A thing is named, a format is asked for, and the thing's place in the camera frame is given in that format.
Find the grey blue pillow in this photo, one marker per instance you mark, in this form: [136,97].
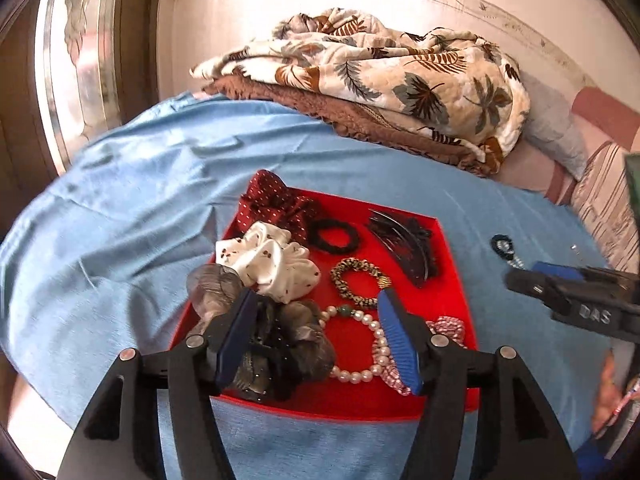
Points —
[550,125]

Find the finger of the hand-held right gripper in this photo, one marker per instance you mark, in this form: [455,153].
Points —
[537,290]
[560,270]

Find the white spotted scrunchie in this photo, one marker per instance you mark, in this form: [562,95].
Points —
[270,260]

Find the striped floral pillow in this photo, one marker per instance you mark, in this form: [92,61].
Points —
[605,195]

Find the brown ruffled blanket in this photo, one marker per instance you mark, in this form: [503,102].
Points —
[310,105]

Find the silver framed panel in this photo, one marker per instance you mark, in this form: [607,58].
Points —
[85,60]

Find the grey sheer scrunchie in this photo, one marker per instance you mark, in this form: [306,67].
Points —
[300,340]

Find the person's right hand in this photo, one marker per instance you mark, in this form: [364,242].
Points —
[607,390]

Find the leaf print blanket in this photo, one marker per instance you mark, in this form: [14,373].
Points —
[400,75]

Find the red checked scrunchie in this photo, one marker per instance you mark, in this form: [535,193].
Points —
[447,329]

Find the dark red dotted scrunchie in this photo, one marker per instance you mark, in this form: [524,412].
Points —
[270,205]

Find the green object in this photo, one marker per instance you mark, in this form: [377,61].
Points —
[634,180]

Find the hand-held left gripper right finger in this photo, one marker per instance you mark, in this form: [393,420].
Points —
[400,345]

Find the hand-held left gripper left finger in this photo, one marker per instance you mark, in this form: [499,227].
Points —
[235,335]

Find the pink bedsheet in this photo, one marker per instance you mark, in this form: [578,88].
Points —
[530,170]

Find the black hair claw clip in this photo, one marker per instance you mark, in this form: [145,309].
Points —
[400,245]

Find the red tray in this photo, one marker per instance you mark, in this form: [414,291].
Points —
[350,390]

